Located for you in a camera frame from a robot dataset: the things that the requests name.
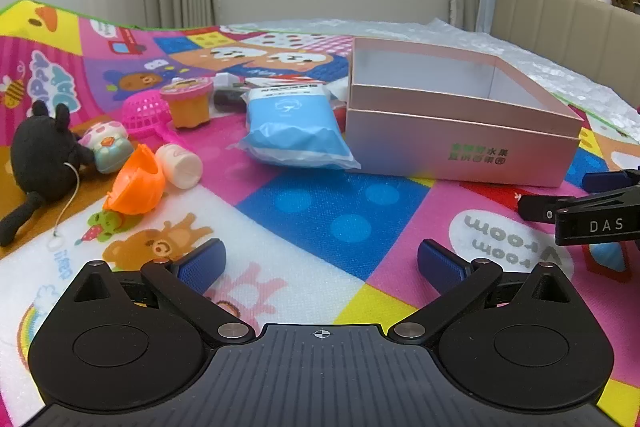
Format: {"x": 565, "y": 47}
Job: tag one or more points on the pink pudding cup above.
{"x": 190, "y": 104}

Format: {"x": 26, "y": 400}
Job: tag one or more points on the pink cardboard box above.
{"x": 450, "y": 147}

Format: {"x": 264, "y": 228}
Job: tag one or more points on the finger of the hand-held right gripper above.
{"x": 537, "y": 208}
{"x": 607, "y": 181}

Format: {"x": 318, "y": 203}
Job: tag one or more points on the small white bottle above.
{"x": 180, "y": 164}

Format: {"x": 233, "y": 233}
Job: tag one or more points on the orange plastic capsule half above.
{"x": 137, "y": 182}

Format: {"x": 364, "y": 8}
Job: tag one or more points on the white bed sheet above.
{"x": 550, "y": 72}

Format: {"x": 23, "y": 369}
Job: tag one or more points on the white battery charger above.
{"x": 225, "y": 81}

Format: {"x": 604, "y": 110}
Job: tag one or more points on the blue tissue packet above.
{"x": 290, "y": 122}

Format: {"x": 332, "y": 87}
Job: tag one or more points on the beige padded headboard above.
{"x": 550, "y": 32}

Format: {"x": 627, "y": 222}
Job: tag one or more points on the pink plastic strainer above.
{"x": 142, "y": 114}

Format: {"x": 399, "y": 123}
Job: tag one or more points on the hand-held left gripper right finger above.
{"x": 440, "y": 264}

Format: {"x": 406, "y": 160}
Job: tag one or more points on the pastel pig toy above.
{"x": 107, "y": 147}

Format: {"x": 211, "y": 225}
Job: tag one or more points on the black plush mouse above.
{"x": 42, "y": 152}

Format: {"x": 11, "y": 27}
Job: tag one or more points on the colourful cartoon play mat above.
{"x": 310, "y": 207}

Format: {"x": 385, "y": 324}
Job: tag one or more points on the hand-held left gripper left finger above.
{"x": 202, "y": 264}

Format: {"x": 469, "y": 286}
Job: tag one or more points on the dark cylinder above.
{"x": 229, "y": 99}

